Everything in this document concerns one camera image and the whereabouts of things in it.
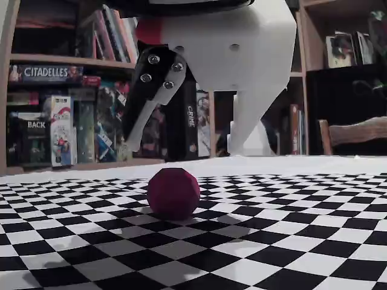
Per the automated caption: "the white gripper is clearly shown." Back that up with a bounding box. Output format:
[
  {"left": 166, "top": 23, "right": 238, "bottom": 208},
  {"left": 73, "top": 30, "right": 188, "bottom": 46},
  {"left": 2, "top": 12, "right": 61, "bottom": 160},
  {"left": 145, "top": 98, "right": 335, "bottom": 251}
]
[{"left": 122, "top": 0, "right": 297, "bottom": 152}]

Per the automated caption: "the pink faceted ball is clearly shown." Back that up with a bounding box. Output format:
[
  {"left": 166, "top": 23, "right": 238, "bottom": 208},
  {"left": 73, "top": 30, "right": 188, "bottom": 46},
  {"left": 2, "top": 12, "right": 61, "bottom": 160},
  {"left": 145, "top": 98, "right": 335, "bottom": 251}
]
[{"left": 147, "top": 168, "right": 200, "bottom": 221}]

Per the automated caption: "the white comic game box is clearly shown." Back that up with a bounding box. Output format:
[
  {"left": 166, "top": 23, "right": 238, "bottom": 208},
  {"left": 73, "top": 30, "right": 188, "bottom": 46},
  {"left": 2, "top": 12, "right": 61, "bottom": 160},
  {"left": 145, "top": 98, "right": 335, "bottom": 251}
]
[{"left": 196, "top": 90, "right": 211, "bottom": 157}]

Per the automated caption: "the black Crime game box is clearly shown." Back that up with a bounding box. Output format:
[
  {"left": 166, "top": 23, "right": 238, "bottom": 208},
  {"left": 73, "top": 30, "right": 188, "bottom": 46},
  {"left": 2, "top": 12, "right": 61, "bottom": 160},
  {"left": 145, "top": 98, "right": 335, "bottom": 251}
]
[{"left": 164, "top": 80, "right": 199, "bottom": 161}]

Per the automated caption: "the dark purple game box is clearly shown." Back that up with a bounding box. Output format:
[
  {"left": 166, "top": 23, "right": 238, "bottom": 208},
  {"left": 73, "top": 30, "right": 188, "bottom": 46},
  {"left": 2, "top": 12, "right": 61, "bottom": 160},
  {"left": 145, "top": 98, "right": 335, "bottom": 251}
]
[{"left": 137, "top": 102, "right": 167, "bottom": 160}]

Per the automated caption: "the red and green game box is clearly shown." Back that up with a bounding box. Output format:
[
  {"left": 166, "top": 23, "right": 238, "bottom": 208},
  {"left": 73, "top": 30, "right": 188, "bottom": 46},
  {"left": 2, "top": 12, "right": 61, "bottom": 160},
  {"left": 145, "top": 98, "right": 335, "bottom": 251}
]
[{"left": 116, "top": 81, "right": 134, "bottom": 161}]

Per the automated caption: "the blue illustrated game box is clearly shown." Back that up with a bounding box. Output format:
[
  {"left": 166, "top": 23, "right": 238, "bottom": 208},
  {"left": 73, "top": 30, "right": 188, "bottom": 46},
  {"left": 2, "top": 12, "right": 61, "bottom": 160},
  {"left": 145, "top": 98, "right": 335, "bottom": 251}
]
[{"left": 96, "top": 86, "right": 119, "bottom": 163}]

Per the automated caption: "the small red box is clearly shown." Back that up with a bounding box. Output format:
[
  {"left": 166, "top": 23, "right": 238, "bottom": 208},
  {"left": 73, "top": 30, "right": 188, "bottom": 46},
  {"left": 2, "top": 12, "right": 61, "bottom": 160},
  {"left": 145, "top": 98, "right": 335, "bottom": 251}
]
[{"left": 83, "top": 76, "right": 102, "bottom": 88}]

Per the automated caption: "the grey flat box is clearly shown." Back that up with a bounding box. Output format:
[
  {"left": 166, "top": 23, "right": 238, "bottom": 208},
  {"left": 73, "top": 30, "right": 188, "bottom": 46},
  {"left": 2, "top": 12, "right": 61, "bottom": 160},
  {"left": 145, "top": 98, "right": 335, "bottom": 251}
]
[{"left": 68, "top": 88, "right": 97, "bottom": 102}]

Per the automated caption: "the white cartoon game box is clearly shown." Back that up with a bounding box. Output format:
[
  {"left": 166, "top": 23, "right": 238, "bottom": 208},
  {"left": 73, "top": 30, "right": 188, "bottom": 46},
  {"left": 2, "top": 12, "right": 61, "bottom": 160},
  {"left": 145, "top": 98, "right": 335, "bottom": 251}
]
[{"left": 50, "top": 95, "right": 78, "bottom": 167}]

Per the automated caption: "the windowed figure box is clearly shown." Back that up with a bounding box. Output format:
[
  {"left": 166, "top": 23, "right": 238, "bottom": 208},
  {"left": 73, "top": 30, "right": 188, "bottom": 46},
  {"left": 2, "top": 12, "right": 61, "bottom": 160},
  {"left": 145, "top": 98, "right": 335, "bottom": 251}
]
[{"left": 325, "top": 34, "right": 357, "bottom": 69}]

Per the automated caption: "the Citadelles game box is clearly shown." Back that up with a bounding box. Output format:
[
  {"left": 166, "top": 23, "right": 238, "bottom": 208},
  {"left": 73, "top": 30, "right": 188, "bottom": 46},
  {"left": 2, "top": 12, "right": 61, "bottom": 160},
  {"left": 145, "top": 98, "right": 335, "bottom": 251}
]
[{"left": 8, "top": 65, "right": 85, "bottom": 84}]

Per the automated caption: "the black Back game box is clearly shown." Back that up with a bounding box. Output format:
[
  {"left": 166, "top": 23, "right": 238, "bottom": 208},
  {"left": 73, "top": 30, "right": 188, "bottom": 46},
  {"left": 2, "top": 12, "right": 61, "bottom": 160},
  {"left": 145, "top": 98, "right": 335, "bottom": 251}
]
[{"left": 8, "top": 111, "right": 52, "bottom": 167}]

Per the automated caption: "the black white figure box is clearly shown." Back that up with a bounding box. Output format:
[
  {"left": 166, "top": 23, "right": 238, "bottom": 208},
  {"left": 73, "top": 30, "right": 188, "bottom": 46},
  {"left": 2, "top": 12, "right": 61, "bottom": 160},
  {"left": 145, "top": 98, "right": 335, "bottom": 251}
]
[{"left": 356, "top": 31, "right": 376, "bottom": 65}]

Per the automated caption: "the pink green flat box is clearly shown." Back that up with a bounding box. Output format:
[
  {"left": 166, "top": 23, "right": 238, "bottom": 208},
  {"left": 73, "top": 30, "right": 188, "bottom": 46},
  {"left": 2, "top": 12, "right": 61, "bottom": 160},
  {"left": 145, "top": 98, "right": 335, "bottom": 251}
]
[{"left": 7, "top": 92, "right": 40, "bottom": 106}]

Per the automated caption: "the salmon pink book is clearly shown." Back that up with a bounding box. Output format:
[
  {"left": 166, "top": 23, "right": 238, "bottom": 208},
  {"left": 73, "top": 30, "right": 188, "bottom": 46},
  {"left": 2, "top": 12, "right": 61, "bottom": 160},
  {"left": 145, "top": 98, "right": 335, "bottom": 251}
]
[{"left": 113, "top": 8, "right": 138, "bottom": 63}]

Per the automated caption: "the red spine book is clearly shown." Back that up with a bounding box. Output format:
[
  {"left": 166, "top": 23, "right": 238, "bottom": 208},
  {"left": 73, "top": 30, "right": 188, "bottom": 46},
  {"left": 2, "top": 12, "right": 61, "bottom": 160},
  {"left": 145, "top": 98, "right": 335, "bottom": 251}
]
[{"left": 290, "top": 104, "right": 300, "bottom": 155}]

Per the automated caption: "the thin blue book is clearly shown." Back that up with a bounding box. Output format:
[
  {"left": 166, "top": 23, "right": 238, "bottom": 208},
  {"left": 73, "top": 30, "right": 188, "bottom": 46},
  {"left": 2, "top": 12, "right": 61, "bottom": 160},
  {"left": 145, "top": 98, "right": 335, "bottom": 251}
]
[{"left": 299, "top": 110, "right": 307, "bottom": 155}]

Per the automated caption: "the thin red book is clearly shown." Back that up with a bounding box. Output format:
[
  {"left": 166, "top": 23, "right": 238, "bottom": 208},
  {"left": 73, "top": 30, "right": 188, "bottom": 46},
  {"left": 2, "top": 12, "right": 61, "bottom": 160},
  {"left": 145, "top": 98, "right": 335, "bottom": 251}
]
[{"left": 93, "top": 10, "right": 117, "bottom": 60}]

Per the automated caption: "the light wooden bookshelf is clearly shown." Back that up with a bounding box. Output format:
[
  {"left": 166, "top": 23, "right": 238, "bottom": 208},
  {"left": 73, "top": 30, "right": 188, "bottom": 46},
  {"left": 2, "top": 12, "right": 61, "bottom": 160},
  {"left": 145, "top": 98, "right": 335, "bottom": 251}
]
[{"left": 0, "top": 0, "right": 387, "bottom": 176}]

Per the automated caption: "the black cabinet insert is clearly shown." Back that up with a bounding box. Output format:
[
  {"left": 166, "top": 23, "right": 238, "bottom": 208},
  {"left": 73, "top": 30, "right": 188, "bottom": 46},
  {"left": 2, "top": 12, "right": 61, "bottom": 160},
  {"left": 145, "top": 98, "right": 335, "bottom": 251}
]
[{"left": 307, "top": 66, "right": 387, "bottom": 155}]

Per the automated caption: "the black white checkered cloth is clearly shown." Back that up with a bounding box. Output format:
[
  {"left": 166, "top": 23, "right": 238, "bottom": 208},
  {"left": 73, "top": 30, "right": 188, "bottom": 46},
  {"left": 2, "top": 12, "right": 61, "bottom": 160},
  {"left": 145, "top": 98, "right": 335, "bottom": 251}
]
[{"left": 0, "top": 154, "right": 387, "bottom": 290}]

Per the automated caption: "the brown wooden chair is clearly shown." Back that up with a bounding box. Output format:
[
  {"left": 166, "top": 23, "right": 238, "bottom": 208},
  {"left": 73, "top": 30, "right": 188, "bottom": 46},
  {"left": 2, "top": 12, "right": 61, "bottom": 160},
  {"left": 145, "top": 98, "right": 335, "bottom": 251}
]
[{"left": 317, "top": 117, "right": 387, "bottom": 155}]

